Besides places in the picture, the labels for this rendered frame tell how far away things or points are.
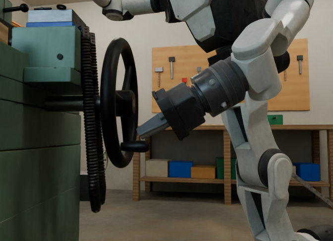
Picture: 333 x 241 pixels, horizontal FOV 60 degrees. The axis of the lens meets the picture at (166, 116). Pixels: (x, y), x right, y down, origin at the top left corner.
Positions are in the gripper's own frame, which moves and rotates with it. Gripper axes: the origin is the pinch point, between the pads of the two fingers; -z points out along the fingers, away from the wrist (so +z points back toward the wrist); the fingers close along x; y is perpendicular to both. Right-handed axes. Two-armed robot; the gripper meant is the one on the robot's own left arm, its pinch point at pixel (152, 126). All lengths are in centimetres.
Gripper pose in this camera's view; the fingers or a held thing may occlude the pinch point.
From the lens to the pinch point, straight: 55.5
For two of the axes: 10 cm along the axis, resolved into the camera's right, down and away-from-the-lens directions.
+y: -3.4, -6.1, 7.1
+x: 3.7, 6.1, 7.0
